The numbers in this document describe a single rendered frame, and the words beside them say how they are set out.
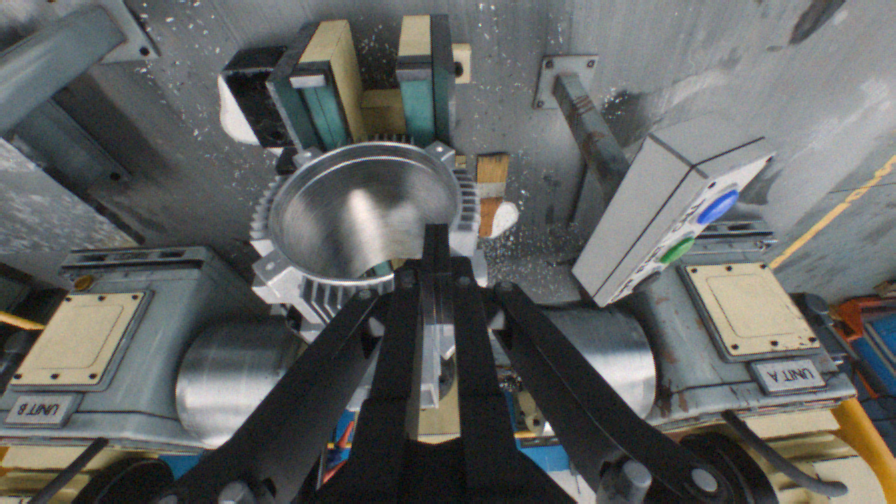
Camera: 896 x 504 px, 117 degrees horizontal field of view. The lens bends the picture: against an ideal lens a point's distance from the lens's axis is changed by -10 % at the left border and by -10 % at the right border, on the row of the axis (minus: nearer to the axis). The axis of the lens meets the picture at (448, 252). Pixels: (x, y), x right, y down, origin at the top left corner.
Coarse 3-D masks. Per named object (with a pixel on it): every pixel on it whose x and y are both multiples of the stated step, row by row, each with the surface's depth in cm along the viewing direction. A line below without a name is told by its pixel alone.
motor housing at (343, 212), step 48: (384, 144) 30; (288, 192) 27; (336, 192) 33; (384, 192) 35; (432, 192) 32; (288, 240) 27; (336, 240) 36; (384, 240) 42; (336, 288) 22; (384, 288) 22
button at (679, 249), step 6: (684, 240) 23; (690, 240) 23; (678, 246) 23; (684, 246) 23; (690, 246) 24; (666, 252) 24; (672, 252) 23; (678, 252) 23; (684, 252) 25; (660, 258) 24; (666, 258) 24; (672, 258) 24
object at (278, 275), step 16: (432, 144) 30; (304, 160) 29; (448, 160) 29; (272, 256) 22; (272, 272) 22; (288, 272) 22; (272, 288) 22; (288, 288) 23; (448, 336) 37; (448, 352) 36
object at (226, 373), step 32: (224, 320) 59; (256, 320) 59; (192, 352) 53; (224, 352) 52; (256, 352) 52; (288, 352) 52; (192, 384) 49; (224, 384) 49; (256, 384) 50; (192, 416) 49; (224, 416) 49
